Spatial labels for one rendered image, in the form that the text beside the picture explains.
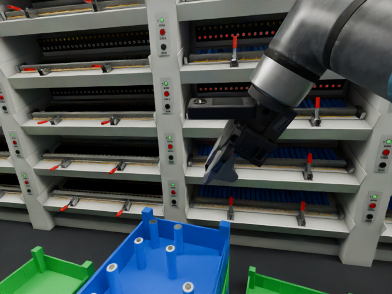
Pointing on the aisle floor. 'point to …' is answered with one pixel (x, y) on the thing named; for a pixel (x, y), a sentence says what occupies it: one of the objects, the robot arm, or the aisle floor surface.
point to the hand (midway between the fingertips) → (205, 172)
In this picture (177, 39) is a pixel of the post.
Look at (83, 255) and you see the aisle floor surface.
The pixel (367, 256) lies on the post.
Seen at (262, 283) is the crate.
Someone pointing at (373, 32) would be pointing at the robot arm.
